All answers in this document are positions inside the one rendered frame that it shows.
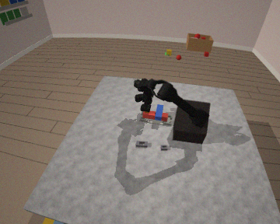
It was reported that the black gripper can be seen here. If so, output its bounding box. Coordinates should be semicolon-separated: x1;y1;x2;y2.
141;93;154;112

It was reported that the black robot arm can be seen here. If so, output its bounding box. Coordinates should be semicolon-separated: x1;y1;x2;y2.
134;78;209;128

